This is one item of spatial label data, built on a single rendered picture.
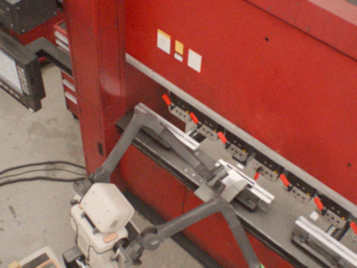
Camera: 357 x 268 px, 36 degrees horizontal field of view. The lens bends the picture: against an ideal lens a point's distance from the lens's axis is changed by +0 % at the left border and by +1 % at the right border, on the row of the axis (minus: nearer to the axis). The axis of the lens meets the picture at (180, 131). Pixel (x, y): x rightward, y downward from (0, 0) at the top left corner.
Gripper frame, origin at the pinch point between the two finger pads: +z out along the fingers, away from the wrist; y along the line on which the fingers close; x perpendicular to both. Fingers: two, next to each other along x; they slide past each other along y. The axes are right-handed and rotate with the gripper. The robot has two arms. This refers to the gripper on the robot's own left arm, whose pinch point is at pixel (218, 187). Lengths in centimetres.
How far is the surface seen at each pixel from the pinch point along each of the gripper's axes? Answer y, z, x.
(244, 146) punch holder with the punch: -3.4, -18.0, -25.0
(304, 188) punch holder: -41, -17, -25
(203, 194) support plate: 4.2, -2.2, 8.1
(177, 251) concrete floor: 24, 88, 52
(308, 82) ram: -26, -72, -56
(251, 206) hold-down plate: -17.2, 15.1, -3.0
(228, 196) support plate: -6.9, 2.3, 0.3
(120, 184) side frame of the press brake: 85, 75, 39
